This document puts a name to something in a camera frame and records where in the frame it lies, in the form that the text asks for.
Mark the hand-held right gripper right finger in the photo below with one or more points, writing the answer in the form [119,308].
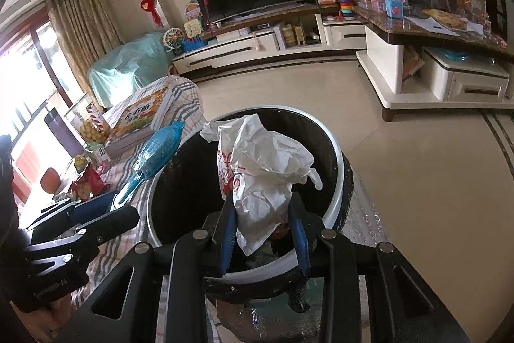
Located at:
[299,244]

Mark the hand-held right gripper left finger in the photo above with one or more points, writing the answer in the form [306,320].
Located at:
[227,242]

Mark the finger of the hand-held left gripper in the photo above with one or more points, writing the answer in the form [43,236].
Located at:
[112,220]
[96,202]

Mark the black trash bin white rim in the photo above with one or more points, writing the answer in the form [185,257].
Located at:
[180,174]

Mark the white plastic bag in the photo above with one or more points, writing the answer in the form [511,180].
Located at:
[261,166]

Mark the person's left hand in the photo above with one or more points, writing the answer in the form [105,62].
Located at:
[54,313]

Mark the red snack packet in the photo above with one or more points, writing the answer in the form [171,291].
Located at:
[88,186]

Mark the yellow snack packet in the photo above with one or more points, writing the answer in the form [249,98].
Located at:
[82,163]

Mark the green snack box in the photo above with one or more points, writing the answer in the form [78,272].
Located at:
[96,155]

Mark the purple thermos bottle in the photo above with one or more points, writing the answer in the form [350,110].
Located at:
[62,134]

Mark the clear snack jar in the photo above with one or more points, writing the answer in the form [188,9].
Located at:
[90,124]

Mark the blue ribbed plastic paddle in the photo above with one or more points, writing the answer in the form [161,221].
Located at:
[158,152]

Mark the thick colourful book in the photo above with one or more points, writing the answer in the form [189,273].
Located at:
[140,118]

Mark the plaid tablecloth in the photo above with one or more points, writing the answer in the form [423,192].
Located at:
[184,102]

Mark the teal cloth cover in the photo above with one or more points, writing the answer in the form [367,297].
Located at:
[128,65]

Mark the small desk fan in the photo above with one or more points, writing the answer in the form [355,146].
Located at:
[173,39]

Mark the beige patterned curtain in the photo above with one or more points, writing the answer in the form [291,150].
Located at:
[80,21]

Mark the white television cabinet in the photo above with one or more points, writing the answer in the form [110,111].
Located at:
[241,49]

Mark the white marble-top side table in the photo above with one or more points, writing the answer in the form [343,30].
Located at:
[385,57]

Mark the white paper sheet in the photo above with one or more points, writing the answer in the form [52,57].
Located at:
[429,24]

